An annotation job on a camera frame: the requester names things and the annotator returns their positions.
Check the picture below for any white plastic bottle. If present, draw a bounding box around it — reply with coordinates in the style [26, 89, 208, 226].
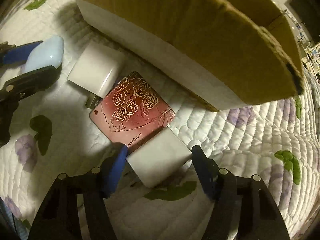
[20, 36, 65, 74]

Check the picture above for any white charger cube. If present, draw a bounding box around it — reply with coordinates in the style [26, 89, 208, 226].
[67, 41, 126, 98]

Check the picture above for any red rose tin box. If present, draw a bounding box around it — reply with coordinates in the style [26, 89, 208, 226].
[89, 72, 175, 153]

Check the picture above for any floral quilted bedspread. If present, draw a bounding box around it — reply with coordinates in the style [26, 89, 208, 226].
[1, 0, 319, 239]

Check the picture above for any black rectangular box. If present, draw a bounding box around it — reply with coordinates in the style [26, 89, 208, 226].
[85, 93, 102, 109]

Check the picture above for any white rectangular box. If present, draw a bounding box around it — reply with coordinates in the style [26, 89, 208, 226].
[127, 127, 191, 188]

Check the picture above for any open cardboard box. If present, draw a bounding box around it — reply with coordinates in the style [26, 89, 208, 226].
[76, 0, 304, 111]

